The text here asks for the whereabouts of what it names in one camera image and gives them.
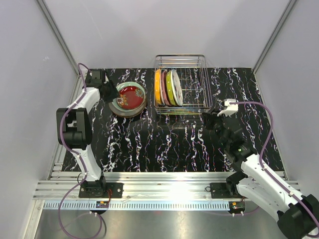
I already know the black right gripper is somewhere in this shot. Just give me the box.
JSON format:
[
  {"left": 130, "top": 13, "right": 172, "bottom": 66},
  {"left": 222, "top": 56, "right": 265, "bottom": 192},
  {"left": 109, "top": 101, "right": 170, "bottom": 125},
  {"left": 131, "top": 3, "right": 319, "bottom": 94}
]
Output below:
[{"left": 202, "top": 109, "right": 230, "bottom": 148}]

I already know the red floral plate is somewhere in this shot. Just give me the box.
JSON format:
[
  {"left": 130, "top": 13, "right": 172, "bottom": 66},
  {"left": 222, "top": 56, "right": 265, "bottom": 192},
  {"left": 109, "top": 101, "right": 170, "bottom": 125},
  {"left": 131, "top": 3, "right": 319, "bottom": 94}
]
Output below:
[{"left": 117, "top": 86, "right": 145, "bottom": 110}]

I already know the yellow polka dot plate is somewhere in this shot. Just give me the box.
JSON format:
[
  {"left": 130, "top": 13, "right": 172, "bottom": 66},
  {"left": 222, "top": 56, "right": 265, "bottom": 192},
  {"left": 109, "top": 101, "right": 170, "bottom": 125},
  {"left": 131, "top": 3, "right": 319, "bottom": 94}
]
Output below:
[{"left": 154, "top": 69, "right": 161, "bottom": 105}]

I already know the pink polka dot plate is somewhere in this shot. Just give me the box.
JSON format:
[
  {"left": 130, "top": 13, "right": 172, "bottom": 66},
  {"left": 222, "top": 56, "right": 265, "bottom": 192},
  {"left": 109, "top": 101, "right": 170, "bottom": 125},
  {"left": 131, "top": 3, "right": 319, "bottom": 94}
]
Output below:
[{"left": 160, "top": 69, "right": 170, "bottom": 106}]

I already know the white watermelon pattern plate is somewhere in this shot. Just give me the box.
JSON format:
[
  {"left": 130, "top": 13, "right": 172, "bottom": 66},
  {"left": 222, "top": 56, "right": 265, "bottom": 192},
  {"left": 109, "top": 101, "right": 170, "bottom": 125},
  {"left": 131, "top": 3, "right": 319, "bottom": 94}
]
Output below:
[{"left": 171, "top": 69, "right": 183, "bottom": 106}]

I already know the lime green polka dot plate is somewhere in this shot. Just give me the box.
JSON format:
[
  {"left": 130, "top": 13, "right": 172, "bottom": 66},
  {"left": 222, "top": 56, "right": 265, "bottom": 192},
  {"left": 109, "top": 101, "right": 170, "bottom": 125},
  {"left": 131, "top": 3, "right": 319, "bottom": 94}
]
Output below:
[{"left": 166, "top": 70, "right": 177, "bottom": 106}]

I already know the white plate green lettered rim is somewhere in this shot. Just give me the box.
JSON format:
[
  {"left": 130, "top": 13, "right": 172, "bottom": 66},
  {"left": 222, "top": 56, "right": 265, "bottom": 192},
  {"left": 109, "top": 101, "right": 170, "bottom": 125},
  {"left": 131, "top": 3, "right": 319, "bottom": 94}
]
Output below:
[{"left": 159, "top": 69, "right": 165, "bottom": 105}]

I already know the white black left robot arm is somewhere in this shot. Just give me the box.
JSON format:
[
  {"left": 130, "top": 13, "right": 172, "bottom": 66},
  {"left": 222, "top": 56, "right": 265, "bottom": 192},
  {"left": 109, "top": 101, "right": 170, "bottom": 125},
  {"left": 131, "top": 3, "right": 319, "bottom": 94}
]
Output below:
[{"left": 56, "top": 70, "right": 119, "bottom": 198}]

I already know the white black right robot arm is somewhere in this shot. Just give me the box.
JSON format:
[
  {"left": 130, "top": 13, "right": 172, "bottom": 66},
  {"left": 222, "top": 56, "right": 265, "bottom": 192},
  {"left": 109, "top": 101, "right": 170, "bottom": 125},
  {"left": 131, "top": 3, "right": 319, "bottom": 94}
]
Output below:
[{"left": 204, "top": 112, "right": 319, "bottom": 239}]

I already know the stack of round plates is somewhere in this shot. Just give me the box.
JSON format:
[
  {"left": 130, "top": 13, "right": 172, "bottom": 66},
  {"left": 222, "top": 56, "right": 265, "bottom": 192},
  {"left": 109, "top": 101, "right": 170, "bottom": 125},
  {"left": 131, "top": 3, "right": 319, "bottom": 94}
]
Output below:
[{"left": 108, "top": 97, "right": 147, "bottom": 118}]

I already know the mint green floral plate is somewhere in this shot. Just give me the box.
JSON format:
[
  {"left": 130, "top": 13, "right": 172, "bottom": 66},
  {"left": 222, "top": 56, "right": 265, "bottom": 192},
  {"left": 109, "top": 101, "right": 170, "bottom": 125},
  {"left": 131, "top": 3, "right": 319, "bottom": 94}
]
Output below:
[{"left": 114, "top": 82, "right": 146, "bottom": 103}]

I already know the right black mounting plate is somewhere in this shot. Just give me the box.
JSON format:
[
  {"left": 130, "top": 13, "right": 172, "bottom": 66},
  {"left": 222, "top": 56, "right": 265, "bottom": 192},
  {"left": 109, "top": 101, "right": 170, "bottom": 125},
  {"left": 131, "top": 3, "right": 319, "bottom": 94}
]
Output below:
[{"left": 209, "top": 183, "right": 242, "bottom": 199}]

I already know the black mounting plate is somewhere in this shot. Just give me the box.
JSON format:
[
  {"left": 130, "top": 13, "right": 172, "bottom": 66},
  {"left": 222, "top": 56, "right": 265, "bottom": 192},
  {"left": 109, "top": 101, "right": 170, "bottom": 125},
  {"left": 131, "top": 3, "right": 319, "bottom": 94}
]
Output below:
[
  {"left": 79, "top": 181, "right": 124, "bottom": 199},
  {"left": 209, "top": 183, "right": 242, "bottom": 199}
]

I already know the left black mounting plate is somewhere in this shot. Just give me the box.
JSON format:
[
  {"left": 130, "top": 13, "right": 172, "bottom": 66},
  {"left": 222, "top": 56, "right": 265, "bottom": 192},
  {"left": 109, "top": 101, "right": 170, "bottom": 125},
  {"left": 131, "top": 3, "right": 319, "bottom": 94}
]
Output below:
[{"left": 79, "top": 181, "right": 124, "bottom": 199}]

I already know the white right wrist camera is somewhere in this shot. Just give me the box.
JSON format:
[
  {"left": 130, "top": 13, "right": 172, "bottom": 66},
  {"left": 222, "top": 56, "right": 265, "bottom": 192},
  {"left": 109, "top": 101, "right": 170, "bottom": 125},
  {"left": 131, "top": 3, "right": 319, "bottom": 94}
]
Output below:
[{"left": 217, "top": 99, "right": 238, "bottom": 117}]

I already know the metal wire dish rack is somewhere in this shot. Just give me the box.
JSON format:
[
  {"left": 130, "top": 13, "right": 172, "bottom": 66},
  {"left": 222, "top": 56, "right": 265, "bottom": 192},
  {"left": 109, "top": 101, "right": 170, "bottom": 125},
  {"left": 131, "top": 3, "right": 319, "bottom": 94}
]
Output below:
[{"left": 155, "top": 54, "right": 213, "bottom": 115}]

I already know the left aluminium frame post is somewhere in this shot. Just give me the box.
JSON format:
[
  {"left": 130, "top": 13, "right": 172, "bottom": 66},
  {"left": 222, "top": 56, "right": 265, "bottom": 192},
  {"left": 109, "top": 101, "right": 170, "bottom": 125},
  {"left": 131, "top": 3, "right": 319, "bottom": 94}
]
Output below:
[{"left": 35, "top": 0, "right": 80, "bottom": 77}]

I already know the aluminium frame post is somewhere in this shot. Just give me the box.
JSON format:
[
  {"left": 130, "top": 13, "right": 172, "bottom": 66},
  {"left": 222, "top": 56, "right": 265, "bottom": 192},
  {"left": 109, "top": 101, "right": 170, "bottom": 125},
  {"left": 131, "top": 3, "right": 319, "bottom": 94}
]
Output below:
[
  {"left": 35, "top": 0, "right": 80, "bottom": 77},
  {"left": 252, "top": 0, "right": 299, "bottom": 74}
]

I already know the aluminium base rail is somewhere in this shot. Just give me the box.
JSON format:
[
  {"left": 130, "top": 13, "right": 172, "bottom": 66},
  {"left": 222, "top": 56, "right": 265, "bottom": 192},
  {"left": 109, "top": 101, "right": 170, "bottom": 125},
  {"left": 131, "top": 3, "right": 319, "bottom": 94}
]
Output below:
[{"left": 33, "top": 171, "right": 231, "bottom": 202}]

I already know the white slotted cable duct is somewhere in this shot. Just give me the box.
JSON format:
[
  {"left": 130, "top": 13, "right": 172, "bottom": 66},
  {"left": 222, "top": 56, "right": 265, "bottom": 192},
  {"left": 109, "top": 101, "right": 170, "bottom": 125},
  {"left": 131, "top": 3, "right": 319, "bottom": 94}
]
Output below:
[{"left": 43, "top": 200, "right": 230, "bottom": 211}]

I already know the right aluminium frame post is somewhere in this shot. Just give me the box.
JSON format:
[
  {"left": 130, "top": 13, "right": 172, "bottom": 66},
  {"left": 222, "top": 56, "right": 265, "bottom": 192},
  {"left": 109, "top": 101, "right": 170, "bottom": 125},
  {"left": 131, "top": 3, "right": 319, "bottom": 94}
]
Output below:
[{"left": 252, "top": 0, "right": 299, "bottom": 74}]

